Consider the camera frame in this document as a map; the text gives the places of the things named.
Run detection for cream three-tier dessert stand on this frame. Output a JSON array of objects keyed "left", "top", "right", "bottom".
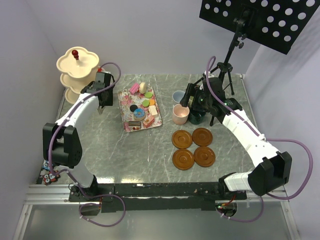
[{"left": 56, "top": 46, "right": 100, "bottom": 104}]

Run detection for cream toy wafer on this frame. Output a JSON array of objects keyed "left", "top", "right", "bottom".
[{"left": 148, "top": 105, "right": 158, "bottom": 118}]

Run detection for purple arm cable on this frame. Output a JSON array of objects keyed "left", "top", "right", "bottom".
[
  {"left": 48, "top": 61, "right": 126, "bottom": 228},
  {"left": 204, "top": 55, "right": 314, "bottom": 223}
]

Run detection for white toy donut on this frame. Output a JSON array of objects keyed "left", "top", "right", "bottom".
[{"left": 139, "top": 82, "right": 148, "bottom": 94}]

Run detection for light blue mug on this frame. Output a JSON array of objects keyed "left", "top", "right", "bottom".
[{"left": 172, "top": 90, "right": 185, "bottom": 105}]

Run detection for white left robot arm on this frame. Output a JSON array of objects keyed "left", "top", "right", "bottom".
[{"left": 42, "top": 71, "right": 117, "bottom": 201}]

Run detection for blue frosted toy donut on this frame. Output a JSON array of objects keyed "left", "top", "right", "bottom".
[{"left": 133, "top": 108, "right": 146, "bottom": 121}]

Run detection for metal serving tongs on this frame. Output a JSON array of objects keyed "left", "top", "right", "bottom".
[{"left": 97, "top": 106, "right": 105, "bottom": 115}]

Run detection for orange toy macaron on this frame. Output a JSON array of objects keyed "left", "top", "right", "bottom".
[{"left": 149, "top": 99, "right": 156, "bottom": 106}]

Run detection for green toy macaron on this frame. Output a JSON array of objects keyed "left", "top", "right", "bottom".
[
  {"left": 144, "top": 91, "right": 153, "bottom": 99},
  {"left": 142, "top": 99, "right": 150, "bottom": 108}
]

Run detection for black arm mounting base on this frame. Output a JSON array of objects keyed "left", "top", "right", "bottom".
[{"left": 68, "top": 182, "right": 247, "bottom": 213}]

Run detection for brown wooden coaster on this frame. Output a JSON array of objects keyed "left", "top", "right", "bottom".
[
  {"left": 171, "top": 130, "right": 193, "bottom": 149},
  {"left": 192, "top": 127, "right": 213, "bottom": 147},
  {"left": 172, "top": 149, "right": 195, "bottom": 171},
  {"left": 193, "top": 146, "right": 216, "bottom": 167}
]

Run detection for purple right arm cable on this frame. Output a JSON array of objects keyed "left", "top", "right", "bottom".
[{"left": 204, "top": 55, "right": 314, "bottom": 223}]

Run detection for pink toy popsicle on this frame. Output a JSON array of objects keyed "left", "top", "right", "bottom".
[{"left": 129, "top": 83, "right": 140, "bottom": 95}]

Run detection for black toy cookie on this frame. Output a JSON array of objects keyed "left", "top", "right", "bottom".
[{"left": 129, "top": 104, "right": 138, "bottom": 113}]

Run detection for floral serving tray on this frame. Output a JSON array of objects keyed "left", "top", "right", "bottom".
[{"left": 117, "top": 83, "right": 163, "bottom": 133}]

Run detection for black perforated calibration board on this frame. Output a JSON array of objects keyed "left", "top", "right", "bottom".
[{"left": 199, "top": 0, "right": 320, "bottom": 55}]

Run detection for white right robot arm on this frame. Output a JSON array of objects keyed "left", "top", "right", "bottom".
[{"left": 180, "top": 75, "right": 292, "bottom": 200}]

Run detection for pink toy cake slice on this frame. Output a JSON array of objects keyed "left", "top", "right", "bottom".
[{"left": 143, "top": 115, "right": 155, "bottom": 128}]

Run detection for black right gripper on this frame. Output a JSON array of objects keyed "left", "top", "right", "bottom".
[{"left": 180, "top": 83, "right": 213, "bottom": 113}]

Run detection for dark green mug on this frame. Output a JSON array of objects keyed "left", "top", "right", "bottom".
[{"left": 188, "top": 111, "right": 206, "bottom": 125}]

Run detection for pink mug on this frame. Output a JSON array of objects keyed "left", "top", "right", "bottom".
[{"left": 172, "top": 104, "right": 190, "bottom": 125}]

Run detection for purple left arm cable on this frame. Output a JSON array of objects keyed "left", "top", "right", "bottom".
[{"left": 48, "top": 61, "right": 126, "bottom": 228}]

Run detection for chocolate layer toy cake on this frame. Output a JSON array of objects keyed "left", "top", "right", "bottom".
[{"left": 128, "top": 121, "right": 142, "bottom": 128}]

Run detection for aluminium frame rail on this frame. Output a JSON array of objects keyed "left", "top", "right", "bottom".
[{"left": 13, "top": 184, "right": 70, "bottom": 240}]

